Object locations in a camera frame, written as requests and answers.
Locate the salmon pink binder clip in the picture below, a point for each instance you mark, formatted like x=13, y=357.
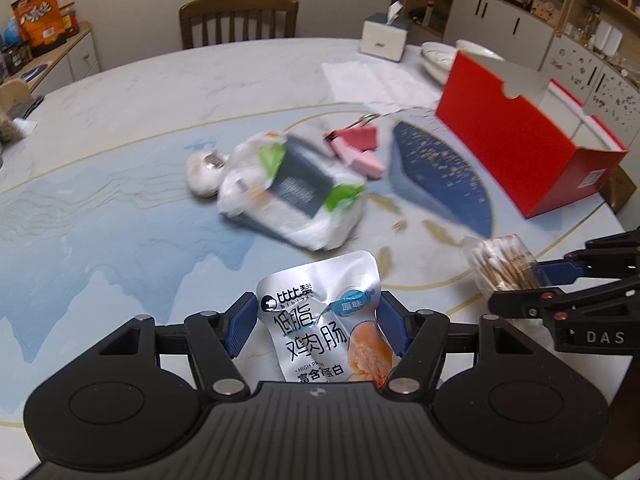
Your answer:
x=355, y=137

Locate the white side cabinet wooden top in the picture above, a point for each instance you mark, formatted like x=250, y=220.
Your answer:
x=75, y=57

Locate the silver chicken sausage packet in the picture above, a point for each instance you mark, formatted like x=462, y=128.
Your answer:
x=310, y=330

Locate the white wipes pack grey label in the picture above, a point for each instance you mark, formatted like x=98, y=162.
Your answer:
x=295, y=195

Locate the white plush with pin badge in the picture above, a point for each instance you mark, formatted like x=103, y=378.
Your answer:
x=202, y=175

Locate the green white tissue box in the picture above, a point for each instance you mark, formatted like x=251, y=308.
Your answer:
x=380, y=40

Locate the round blue pad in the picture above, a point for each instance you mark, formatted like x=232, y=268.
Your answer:
x=35, y=71

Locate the cotton swab pack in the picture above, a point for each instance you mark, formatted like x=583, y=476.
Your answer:
x=500, y=265

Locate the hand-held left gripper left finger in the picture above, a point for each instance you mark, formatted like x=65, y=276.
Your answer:
x=240, y=327

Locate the red lidded jar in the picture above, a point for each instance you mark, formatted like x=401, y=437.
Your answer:
x=70, y=20

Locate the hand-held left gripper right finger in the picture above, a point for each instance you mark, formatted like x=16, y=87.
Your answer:
x=390, y=327

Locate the large pink binder clip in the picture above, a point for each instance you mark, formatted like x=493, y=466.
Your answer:
x=365, y=162

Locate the red cardboard box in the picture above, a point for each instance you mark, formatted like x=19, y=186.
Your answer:
x=500, y=150

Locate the sticker covered white cabinet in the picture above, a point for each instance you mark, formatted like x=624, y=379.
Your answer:
x=585, y=90

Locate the dark glass jar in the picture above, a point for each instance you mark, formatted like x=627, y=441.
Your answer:
x=15, y=57

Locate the white double-door cabinet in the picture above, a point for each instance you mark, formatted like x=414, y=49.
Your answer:
x=500, y=25

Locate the brown cardboard carton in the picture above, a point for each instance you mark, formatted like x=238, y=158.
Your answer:
x=617, y=187

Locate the light wooden board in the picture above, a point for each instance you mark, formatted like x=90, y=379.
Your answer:
x=12, y=94

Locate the small blue globe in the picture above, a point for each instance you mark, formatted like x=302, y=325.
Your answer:
x=11, y=32

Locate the brown wooden slatted chair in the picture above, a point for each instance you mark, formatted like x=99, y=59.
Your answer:
x=235, y=22

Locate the crumpled white tissue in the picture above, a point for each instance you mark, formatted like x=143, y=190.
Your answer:
x=25, y=125

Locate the white paper towel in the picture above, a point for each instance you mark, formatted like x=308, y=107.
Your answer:
x=370, y=80

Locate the orange snack bag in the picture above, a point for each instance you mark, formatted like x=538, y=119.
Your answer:
x=35, y=15

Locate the white green plastic food bag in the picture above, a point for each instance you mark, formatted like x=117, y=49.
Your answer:
x=9, y=132

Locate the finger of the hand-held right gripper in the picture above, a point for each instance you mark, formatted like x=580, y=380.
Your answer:
x=550, y=302
x=555, y=270

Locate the row of bottles and jars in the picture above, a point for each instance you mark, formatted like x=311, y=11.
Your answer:
x=607, y=37

